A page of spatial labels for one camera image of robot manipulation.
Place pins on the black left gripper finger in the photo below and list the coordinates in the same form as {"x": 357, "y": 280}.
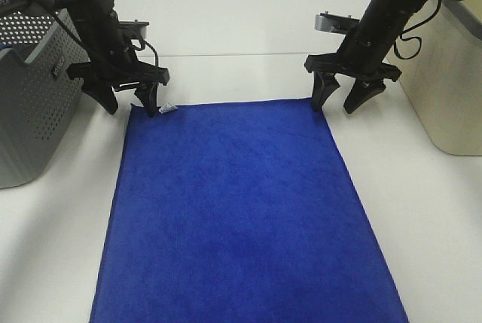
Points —
{"x": 146, "y": 93}
{"x": 101, "y": 93}

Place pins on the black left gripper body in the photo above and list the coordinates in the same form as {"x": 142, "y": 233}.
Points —
{"x": 103, "y": 75}

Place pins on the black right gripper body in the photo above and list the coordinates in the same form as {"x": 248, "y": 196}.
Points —
{"x": 331, "y": 64}

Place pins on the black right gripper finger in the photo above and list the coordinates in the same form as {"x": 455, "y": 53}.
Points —
{"x": 361, "y": 92}
{"x": 323, "y": 86}

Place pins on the blue microfibre towel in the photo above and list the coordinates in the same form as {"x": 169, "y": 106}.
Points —
{"x": 239, "y": 212}

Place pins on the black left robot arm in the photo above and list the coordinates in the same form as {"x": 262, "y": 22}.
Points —
{"x": 112, "y": 47}

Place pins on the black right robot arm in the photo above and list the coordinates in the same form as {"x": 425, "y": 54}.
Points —
{"x": 362, "y": 52}

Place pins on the grey perforated laundry basket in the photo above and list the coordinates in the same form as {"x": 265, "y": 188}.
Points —
{"x": 38, "y": 99}

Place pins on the beige plastic bin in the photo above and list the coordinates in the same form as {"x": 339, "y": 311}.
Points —
{"x": 441, "y": 73}

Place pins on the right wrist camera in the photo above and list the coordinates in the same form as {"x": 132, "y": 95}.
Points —
{"x": 331, "y": 23}

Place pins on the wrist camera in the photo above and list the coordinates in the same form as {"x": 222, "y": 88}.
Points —
{"x": 134, "y": 30}
{"x": 331, "y": 23}

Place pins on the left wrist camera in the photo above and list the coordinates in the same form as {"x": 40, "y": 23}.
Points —
{"x": 134, "y": 30}

